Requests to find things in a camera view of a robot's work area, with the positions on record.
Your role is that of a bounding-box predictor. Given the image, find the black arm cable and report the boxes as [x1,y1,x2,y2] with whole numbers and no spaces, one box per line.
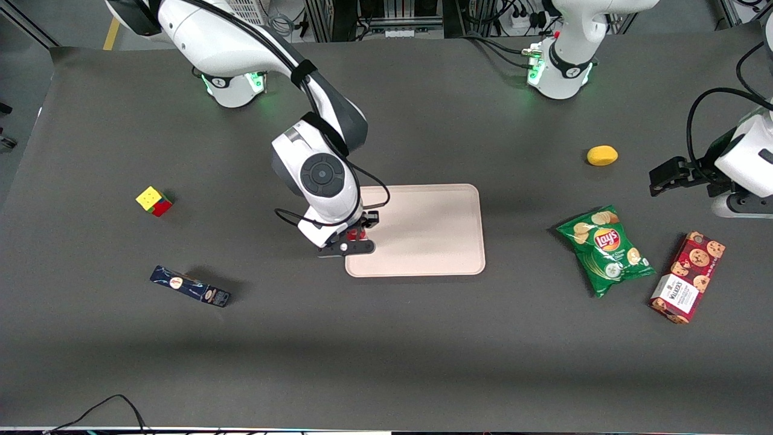
[187,0,391,229]
[687,41,773,176]

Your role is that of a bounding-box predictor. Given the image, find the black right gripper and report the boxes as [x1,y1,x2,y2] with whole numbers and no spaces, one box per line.
[338,210,380,242]

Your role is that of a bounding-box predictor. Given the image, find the white power strip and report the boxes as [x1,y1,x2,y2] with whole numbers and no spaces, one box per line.
[509,9,545,32]

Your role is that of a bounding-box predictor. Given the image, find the black floor stand foot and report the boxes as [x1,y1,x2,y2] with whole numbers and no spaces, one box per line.
[0,101,17,150]

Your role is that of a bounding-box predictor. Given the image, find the black cable loop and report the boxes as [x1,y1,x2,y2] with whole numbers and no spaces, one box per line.
[43,394,149,435]

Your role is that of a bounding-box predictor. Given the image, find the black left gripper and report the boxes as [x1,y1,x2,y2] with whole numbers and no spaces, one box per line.
[650,128,739,197]

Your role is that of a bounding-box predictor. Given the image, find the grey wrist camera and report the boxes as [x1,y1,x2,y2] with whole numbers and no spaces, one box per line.
[318,239,376,259]
[711,192,773,219]

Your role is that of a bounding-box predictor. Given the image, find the dark blue snack box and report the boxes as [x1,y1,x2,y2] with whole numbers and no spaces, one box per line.
[150,265,232,308]

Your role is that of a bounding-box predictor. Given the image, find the yellow floor tape strip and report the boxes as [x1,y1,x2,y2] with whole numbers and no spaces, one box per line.
[102,16,126,51]

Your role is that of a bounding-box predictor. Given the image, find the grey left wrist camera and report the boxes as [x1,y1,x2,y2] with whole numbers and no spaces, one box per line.
[711,192,773,219]

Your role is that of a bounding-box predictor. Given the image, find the colourful rubik's cube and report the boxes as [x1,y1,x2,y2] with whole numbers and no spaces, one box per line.
[135,186,174,218]

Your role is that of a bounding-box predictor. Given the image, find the aluminium frame rack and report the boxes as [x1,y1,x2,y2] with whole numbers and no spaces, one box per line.
[304,0,461,43]

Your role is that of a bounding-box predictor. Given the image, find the red walkers cookie box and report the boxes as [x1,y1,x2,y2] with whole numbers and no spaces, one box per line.
[650,231,726,325]

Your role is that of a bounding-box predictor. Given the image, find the grey coiled cable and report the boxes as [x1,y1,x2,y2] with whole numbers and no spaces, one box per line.
[266,0,298,38]

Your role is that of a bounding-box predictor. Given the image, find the yellow lemon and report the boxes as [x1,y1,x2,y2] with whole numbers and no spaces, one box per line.
[586,145,619,167]

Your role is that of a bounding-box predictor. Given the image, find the beige plastic tray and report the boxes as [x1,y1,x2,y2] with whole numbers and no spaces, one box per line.
[345,184,486,278]

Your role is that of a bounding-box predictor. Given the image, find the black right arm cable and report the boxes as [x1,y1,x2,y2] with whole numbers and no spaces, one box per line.
[187,0,391,229]

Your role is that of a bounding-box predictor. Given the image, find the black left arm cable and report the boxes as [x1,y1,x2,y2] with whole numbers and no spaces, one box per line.
[687,41,773,176]

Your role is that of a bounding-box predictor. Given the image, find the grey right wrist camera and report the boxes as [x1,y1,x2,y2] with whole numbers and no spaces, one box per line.
[318,239,376,259]

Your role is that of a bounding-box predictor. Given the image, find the white perforated box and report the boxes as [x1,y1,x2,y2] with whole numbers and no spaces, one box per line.
[233,0,267,27]

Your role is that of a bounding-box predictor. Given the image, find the green lay's chips bag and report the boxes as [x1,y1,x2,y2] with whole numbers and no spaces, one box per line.
[556,205,657,298]

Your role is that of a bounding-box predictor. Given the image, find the dark grey table mat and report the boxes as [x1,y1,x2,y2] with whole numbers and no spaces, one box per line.
[0,27,773,433]

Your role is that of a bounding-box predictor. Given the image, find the black base power cables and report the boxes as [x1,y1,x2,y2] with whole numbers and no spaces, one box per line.
[458,33,542,71]

